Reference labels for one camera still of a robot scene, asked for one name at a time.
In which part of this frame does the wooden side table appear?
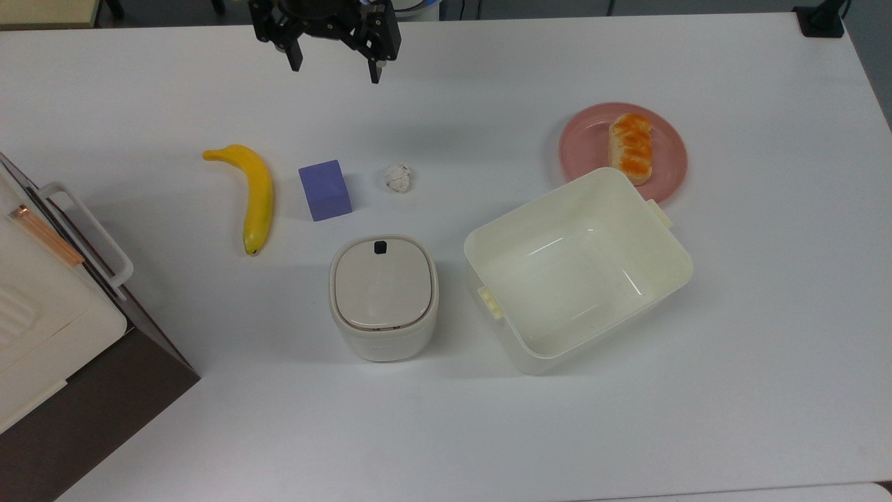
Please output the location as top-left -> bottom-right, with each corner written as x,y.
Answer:
0,0 -> 102,30

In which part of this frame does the white toaster oven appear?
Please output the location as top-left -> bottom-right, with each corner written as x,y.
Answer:
0,152 -> 201,502

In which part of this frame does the purple foam block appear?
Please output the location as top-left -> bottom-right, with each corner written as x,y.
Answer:
298,160 -> 353,222

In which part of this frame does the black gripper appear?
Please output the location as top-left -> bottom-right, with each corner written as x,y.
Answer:
249,0 -> 403,85

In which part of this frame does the white lidded trash can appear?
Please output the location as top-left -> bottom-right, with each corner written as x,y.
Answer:
329,234 -> 440,363

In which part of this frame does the cream plastic storage bin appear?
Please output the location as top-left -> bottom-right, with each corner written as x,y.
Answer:
463,167 -> 694,377

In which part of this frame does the pink round plate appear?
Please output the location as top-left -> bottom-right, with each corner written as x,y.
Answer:
558,102 -> 689,205

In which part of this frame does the black table clamp mount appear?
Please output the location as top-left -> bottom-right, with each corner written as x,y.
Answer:
793,0 -> 852,38

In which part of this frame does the glazed bread roll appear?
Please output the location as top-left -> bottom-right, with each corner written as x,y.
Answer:
608,113 -> 654,187

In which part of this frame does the yellow banana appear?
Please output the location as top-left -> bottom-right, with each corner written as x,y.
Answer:
202,144 -> 275,257

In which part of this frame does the crumpled white paper ball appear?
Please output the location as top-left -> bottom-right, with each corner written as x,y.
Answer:
384,163 -> 414,194

